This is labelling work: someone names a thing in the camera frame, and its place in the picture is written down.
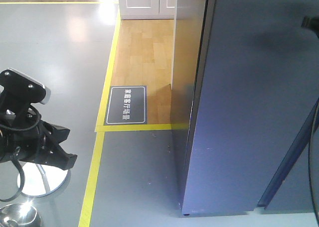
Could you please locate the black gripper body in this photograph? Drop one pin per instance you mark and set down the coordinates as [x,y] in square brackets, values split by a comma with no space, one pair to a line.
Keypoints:
[28,140]

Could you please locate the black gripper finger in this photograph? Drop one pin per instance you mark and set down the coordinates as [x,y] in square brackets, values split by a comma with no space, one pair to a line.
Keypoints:
[311,23]
[54,154]

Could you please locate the dark grey fridge door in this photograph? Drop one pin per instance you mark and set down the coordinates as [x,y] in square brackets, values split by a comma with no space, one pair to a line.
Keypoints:
[258,59]

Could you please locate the dark grey fridge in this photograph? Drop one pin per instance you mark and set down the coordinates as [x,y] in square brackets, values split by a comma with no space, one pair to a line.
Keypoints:
[294,182]

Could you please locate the dark floor sign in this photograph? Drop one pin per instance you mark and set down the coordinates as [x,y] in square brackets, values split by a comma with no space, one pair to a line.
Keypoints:
[126,105]

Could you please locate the white cabinet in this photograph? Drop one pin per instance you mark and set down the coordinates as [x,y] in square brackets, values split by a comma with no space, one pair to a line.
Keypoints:
[160,9]

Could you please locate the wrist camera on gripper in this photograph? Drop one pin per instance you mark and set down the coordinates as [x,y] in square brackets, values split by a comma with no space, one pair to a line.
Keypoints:
[20,91]

